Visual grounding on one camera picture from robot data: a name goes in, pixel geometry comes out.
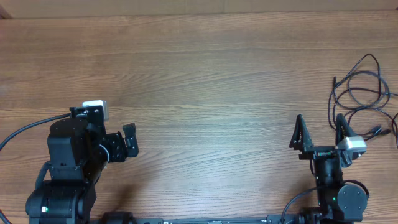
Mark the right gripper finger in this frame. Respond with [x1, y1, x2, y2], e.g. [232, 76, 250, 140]
[335, 113, 355, 144]
[289, 114, 313, 152]

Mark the black USB cable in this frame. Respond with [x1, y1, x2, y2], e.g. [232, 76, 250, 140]
[328, 70, 398, 141]
[334, 53, 398, 149]

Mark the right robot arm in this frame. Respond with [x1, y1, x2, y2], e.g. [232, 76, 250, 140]
[280, 114, 370, 223]

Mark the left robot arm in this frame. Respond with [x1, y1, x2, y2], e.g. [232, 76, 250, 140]
[25, 118, 139, 223]

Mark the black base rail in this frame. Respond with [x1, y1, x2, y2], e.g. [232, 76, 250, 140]
[89, 212, 343, 224]

